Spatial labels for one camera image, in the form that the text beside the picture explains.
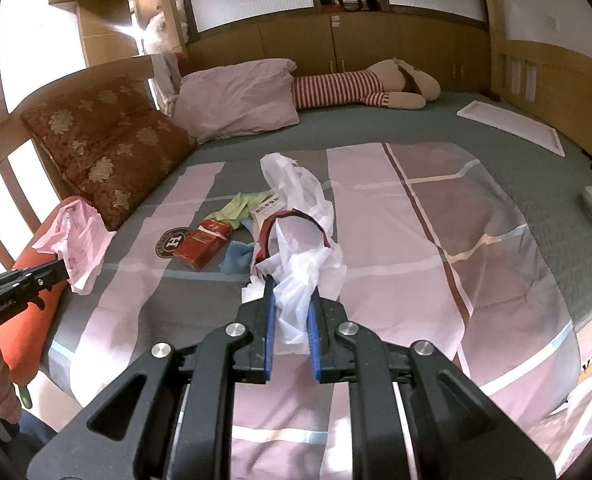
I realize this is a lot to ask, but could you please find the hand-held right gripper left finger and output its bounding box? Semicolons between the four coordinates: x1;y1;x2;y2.
38;280;277;480

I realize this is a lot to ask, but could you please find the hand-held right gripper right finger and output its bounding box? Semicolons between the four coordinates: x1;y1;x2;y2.
308;292;551;480

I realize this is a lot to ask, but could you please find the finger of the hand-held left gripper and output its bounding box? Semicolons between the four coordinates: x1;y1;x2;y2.
6;259;66;283
31;272;70;306

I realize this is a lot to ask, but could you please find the white plastic bag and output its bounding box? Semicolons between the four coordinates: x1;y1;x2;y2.
241;152;347;358

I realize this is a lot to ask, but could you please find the orange carrot plush pillow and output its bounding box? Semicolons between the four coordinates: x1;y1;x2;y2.
0;205;77;408

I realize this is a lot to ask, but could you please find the blue cloth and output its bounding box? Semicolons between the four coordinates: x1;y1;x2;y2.
221;241;257;277

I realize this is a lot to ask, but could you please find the red cardboard box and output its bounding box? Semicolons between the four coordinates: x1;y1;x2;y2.
172;219;234;272

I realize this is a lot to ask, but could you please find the striped pink grey blanket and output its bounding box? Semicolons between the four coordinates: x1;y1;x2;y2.
41;141;579;480

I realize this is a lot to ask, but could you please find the round brown badge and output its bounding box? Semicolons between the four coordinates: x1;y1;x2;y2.
155;227;193;262

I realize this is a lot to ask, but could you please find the white paper leaflet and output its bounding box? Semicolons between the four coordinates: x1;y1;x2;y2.
253;195;289;231

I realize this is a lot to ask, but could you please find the light green wrapper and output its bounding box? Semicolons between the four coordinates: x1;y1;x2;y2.
205;191;271;231

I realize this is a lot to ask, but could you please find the brown floral cushion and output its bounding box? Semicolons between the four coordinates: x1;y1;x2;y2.
20;74;197;231

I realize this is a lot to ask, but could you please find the grey hanging cloth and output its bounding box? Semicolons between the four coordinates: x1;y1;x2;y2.
151;52;187;116

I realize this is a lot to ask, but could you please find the pink pillow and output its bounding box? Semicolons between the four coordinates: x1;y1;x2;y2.
168;58;301;143

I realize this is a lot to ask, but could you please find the striped plush doll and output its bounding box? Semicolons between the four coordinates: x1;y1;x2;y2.
292;57;441;111

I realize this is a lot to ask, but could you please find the white plush toy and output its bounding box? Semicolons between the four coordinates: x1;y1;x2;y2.
143;0;187;56

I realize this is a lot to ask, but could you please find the green mattress sheet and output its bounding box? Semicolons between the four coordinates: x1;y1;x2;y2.
176;87;592;336

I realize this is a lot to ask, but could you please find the translucent plastic bag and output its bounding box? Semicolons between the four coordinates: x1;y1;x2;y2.
566;374;592;441

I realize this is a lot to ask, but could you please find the white flat board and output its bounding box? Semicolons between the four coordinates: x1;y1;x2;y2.
456;100;565;158

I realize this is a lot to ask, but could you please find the wooden bed frame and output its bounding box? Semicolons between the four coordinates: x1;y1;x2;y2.
0;0;592;311

